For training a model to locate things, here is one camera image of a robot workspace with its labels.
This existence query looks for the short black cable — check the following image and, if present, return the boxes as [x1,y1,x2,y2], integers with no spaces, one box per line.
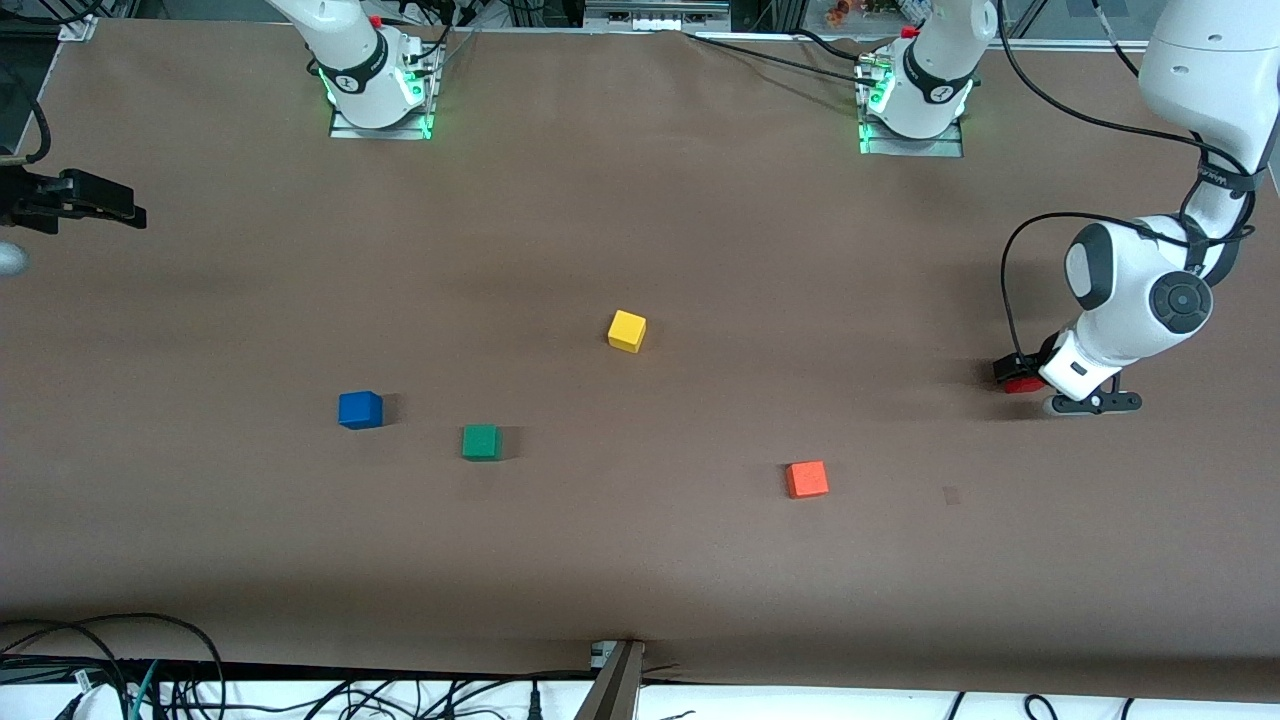
[790,26,876,63]

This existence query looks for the teal floor cable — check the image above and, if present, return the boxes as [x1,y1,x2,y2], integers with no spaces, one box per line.
[124,660,162,720]

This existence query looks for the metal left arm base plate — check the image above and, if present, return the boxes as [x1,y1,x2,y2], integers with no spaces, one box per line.
[857,55,965,158]

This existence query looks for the thin grey cable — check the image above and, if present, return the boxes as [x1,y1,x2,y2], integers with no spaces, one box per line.
[430,26,483,77]

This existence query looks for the long black cable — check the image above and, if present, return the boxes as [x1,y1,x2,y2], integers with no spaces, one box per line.
[683,30,876,86]

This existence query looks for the dark metal post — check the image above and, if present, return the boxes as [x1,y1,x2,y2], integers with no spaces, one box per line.
[574,639,647,720]

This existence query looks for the black looping floor cable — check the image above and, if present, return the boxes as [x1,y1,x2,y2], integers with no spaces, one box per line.
[0,612,227,720]

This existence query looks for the blue cube block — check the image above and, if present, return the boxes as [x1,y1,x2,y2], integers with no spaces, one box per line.
[338,390,384,431]

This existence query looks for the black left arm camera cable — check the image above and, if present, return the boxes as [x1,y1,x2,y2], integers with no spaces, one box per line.
[995,0,1256,363]

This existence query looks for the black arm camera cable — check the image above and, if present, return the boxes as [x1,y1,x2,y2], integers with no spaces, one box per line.
[0,60,50,167]
[995,0,1256,363]

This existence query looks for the yellow cube block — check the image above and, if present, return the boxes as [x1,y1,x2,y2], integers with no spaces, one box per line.
[607,309,648,354]

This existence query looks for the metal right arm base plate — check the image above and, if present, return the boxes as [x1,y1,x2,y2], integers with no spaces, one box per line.
[328,40,435,141]

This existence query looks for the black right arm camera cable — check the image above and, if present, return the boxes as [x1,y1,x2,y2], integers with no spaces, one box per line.
[0,60,50,167]

